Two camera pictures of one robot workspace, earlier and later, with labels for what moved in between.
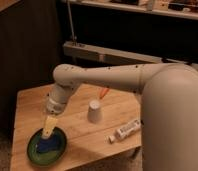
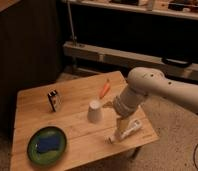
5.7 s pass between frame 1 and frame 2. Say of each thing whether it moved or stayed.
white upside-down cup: stayed
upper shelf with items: stayed
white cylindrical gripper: moved
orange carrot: stayed
